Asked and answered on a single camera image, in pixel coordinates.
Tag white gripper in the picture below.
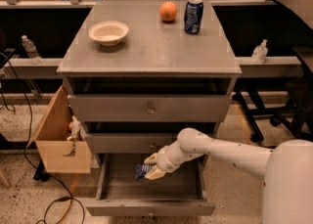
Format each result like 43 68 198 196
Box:
144 143 186 180

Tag blue rxbar blueberry packet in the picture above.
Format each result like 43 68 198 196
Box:
135 164 154 179

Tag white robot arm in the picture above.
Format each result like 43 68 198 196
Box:
144 128 313 224

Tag grey open bottom drawer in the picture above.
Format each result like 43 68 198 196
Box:
86 154 215 216

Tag grey top drawer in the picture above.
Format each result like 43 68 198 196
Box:
67 95 231 122

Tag grey middle drawer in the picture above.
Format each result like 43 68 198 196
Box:
85 133 177 154

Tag grey wooden drawer cabinet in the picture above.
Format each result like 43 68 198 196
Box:
57 0 243 217

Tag items inside cardboard box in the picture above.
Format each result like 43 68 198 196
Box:
67 116 85 141

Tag cardboard box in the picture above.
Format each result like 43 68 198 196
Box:
30 86 91 173

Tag black office chair base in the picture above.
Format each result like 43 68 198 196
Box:
233 77 313 143

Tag orange fruit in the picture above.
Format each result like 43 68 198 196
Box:
159 1 177 22

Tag blue soda can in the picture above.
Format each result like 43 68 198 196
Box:
184 0 203 34

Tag clear plastic water bottle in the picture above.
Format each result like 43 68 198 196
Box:
22 35 42 65

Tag black floor cable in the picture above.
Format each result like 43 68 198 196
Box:
0 51 86 224

